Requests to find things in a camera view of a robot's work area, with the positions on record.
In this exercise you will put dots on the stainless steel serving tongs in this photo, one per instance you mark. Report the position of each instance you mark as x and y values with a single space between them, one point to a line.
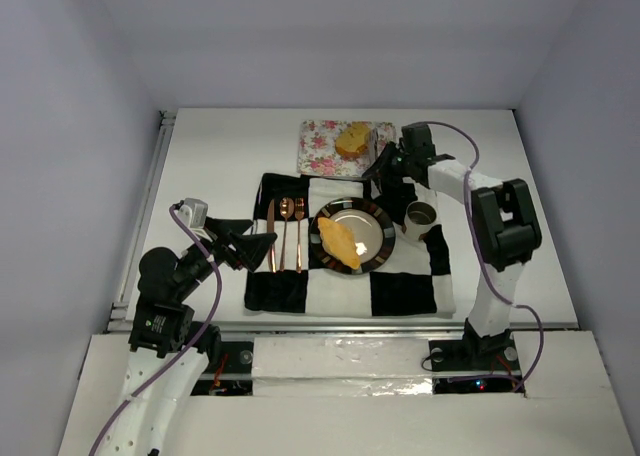
374 146

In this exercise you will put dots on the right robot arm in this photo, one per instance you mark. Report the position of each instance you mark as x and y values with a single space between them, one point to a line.
505 232

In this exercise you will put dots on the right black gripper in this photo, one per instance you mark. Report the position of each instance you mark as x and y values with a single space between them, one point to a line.
396 161

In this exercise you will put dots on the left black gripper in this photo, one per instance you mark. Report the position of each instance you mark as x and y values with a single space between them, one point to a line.
226 247

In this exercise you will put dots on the aluminium left rail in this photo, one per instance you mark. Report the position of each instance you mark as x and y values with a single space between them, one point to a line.
117 321

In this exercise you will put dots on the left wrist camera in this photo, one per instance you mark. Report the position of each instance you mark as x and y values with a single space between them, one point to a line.
192 213

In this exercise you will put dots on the black white checkered cloth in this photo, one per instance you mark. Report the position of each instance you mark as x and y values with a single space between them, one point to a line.
415 281

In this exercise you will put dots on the copper spoon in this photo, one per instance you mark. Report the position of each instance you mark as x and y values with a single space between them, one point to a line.
286 211

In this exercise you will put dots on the round bread piece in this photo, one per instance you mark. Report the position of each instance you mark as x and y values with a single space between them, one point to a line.
354 140

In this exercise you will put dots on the metal cup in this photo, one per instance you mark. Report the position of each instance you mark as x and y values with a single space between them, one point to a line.
420 218

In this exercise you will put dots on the long bread piece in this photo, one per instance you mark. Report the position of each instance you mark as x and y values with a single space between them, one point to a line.
338 241

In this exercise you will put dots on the aluminium front rail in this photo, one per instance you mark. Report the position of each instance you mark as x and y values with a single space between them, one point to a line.
345 326

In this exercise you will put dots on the dark rimmed ceramic plate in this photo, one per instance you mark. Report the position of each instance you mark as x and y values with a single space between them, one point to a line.
373 230

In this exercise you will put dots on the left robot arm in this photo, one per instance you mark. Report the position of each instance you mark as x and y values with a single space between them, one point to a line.
168 349

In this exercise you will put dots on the copper fork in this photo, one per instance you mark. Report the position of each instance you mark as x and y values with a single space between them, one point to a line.
299 216

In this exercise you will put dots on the floral rectangular tray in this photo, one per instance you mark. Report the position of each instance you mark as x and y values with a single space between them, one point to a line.
316 151

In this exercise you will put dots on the aluminium rail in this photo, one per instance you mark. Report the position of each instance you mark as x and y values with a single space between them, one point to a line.
345 326
117 321

